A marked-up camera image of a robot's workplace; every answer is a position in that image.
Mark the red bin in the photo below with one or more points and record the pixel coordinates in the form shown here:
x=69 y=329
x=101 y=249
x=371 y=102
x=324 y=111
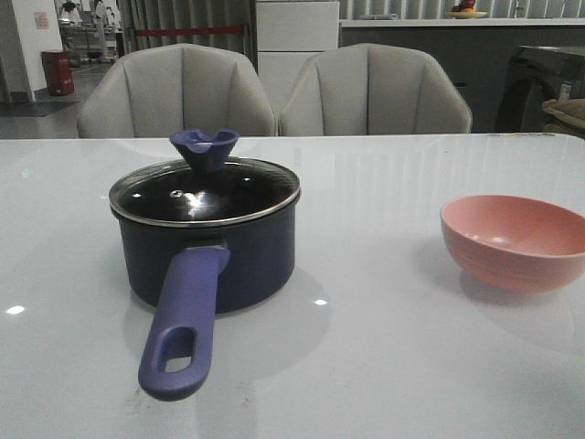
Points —
x=57 y=72

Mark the metal shelving rack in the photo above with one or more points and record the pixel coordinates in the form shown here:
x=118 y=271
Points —
x=91 y=31

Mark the white drawer cabinet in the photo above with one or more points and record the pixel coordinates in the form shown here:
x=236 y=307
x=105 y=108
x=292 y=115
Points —
x=287 y=34

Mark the beige cushion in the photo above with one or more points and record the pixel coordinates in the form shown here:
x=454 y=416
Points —
x=565 y=117

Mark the pink wall notice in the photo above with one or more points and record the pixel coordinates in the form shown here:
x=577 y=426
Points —
x=41 y=20

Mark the right grey upholstered chair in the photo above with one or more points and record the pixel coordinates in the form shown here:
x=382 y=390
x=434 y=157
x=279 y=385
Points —
x=372 y=89

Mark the coloured sticker strip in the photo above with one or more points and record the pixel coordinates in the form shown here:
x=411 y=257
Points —
x=521 y=134

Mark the grey upholstered chair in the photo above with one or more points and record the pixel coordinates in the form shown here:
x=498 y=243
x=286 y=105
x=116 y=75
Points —
x=159 y=91
x=372 y=89

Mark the glass lid with blue knob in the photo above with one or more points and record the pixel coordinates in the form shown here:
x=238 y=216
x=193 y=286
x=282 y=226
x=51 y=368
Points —
x=206 y=187

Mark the black appliance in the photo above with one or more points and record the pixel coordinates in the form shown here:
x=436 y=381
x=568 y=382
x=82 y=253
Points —
x=535 y=75

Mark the red barrier tape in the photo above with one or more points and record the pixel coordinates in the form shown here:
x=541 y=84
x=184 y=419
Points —
x=194 y=31

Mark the left grey upholstered chair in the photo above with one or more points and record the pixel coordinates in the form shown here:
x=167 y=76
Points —
x=159 y=91

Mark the dark blue saucepan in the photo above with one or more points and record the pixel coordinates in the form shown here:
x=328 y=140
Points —
x=190 y=276

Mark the pink bowl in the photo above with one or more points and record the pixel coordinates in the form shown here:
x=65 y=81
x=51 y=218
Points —
x=517 y=244

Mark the dark grey sideboard counter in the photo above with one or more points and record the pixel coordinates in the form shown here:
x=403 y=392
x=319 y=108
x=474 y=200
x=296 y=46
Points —
x=473 y=52

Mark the fruit plate on counter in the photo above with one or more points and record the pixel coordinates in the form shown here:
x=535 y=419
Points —
x=465 y=9

